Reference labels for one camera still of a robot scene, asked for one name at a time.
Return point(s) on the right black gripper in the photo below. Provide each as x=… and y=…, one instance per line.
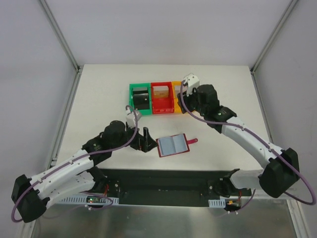
x=182, y=102

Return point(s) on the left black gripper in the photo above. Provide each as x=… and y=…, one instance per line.
x=138, y=142

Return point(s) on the red leather card holder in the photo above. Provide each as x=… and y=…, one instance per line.
x=173, y=146

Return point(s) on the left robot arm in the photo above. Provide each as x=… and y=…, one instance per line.
x=33, y=196

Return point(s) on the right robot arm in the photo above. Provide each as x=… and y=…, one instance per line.
x=279, y=167

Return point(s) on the black card in green bin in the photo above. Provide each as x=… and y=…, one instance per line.
x=140, y=98

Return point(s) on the yellow plastic bin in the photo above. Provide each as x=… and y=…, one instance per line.
x=176, y=90

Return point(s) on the red plastic bin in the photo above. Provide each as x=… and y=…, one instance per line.
x=162, y=98

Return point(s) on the green plastic bin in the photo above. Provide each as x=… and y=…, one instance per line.
x=148, y=85

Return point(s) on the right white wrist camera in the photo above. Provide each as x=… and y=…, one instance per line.
x=190, y=82

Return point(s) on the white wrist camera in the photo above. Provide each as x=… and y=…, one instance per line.
x=131, y=119
x=190, y=82

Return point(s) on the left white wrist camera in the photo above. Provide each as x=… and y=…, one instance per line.
x=131, y=119

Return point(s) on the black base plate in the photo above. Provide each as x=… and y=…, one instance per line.
x=159, y=187

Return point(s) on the right aluminium frame post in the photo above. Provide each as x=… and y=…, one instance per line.
x=274, y=34

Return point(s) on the aluminium frame post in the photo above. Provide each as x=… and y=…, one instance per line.
x=59, y=34
x=274, y=34

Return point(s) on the right white cable duct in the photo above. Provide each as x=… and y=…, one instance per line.
x=217, y=203

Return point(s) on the left aluminium frame post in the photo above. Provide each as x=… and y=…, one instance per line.
x=59, y=34

